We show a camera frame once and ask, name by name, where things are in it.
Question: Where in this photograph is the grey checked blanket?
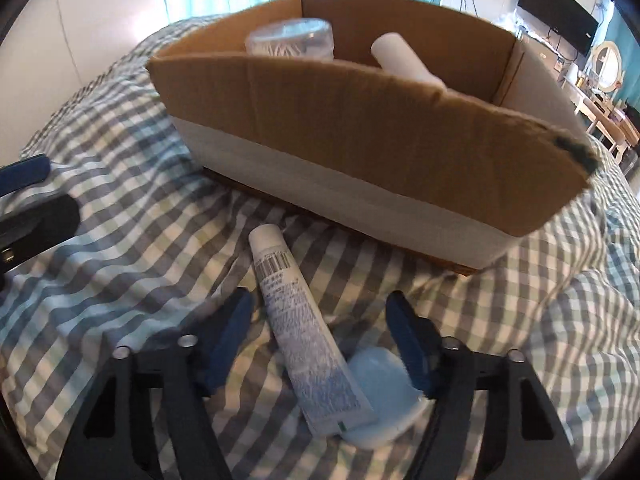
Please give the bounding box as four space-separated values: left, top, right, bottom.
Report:
0 14 640 480

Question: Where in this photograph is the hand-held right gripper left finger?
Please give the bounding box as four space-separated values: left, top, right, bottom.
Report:
55 287 254 480

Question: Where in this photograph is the oval white vanity mirror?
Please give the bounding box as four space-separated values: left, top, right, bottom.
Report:
589 40 625 94

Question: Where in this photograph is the small silver fridge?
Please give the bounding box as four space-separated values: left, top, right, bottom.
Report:
520 30 567 83

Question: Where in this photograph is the white cream tube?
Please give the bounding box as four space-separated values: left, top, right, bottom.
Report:
248 224 377 437

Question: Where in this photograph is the wooden stool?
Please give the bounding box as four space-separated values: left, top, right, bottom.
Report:
597 119 640 162

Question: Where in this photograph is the cardboard box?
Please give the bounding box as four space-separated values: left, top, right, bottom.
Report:
146 0 602 277

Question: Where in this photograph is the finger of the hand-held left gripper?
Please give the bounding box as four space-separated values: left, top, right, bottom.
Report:
0 154 52 200

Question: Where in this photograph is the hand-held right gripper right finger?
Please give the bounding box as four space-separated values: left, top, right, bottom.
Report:
385 291 582 480

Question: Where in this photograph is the light blue round case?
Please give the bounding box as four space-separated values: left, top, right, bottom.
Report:
344 349 432 449

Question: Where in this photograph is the clear plastic bottle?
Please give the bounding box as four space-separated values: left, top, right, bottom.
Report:
244 18 335 62

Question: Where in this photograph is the white dressing table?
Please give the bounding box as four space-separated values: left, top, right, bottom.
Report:
569 87 640 162

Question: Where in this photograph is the white handheld fan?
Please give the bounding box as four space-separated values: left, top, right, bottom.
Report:
369 33 449 92

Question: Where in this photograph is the black wall television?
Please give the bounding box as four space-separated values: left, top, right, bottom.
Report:
516 0 600 59

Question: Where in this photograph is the clear plastic bag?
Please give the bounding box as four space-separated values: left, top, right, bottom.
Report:
492 9 532 38

